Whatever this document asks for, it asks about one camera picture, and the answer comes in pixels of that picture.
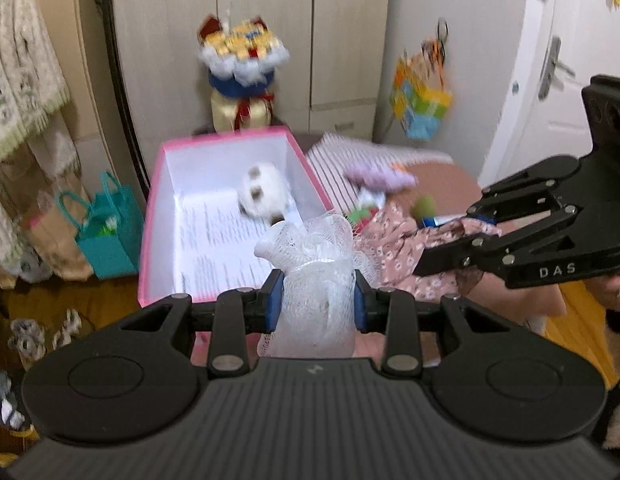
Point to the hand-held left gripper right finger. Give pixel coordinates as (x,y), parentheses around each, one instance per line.
(360,302)

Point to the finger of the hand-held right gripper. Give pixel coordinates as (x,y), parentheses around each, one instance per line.
(490,252)
(520,195)

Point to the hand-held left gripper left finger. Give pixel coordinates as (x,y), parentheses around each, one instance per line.
(274,302)

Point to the white mesh bath sponge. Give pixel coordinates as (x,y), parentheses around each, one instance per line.
(315,285)

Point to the white blue packet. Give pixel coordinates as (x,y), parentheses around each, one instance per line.
(440,220)

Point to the pink floral cloth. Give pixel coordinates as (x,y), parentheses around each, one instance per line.
(390,240)

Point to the white plush toy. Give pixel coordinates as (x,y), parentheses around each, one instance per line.
(262,190)

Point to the purple plush toy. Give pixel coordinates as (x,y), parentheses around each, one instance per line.
(380,178)

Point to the pink cardboard box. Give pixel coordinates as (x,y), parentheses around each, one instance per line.
(214,170)

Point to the green soft ball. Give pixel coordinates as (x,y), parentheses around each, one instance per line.
(424,206)

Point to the green pink soft toy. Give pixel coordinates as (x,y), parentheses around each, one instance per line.
(362,214)

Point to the person's right hand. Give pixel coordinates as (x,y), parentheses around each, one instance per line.
(615,295)

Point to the printed paper sheet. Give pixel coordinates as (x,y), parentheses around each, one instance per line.
(214,245)

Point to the colourful gift bag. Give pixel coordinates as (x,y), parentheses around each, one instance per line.
(420,105)

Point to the teal woven bag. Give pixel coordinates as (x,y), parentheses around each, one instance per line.
(109,250)

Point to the white door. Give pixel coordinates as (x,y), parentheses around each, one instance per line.
(580,25)

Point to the grey plush slipper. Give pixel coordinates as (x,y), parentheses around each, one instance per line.
(27,337)
(67,329)

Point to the brown paper bag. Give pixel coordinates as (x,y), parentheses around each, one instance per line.
(54,252)

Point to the yellow flower bouquet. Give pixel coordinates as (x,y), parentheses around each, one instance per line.
(239,60)

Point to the beige wardrobe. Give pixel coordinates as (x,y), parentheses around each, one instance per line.
(164,35)

